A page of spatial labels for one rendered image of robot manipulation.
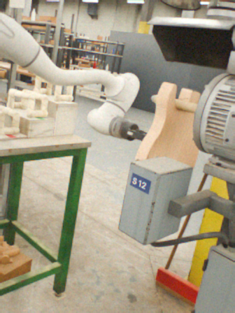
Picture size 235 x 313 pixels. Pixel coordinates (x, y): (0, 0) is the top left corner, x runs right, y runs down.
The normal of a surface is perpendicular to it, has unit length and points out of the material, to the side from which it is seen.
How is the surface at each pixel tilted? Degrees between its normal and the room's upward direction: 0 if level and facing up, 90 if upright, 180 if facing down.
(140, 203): 90
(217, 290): 90
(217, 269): 90
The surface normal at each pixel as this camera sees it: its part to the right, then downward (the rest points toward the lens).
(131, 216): -0.72, 0.06
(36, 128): 0.71, 0.28
